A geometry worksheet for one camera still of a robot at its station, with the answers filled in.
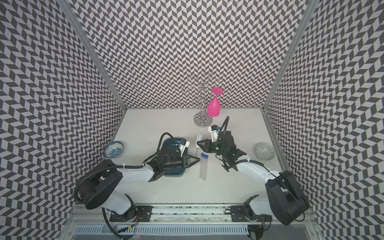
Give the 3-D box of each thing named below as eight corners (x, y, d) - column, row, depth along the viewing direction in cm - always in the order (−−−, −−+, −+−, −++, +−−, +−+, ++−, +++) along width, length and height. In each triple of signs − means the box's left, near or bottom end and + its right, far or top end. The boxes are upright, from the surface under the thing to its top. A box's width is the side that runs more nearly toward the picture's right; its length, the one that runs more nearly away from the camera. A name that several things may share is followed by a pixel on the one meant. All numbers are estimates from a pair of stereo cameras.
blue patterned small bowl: (105, 158, 94) (101, 154, 90) (111, 145, 100) (107, 141, 96) (121, 158, 94) (117, 154, 90) (126, 145, 100) (123, 141, 96)
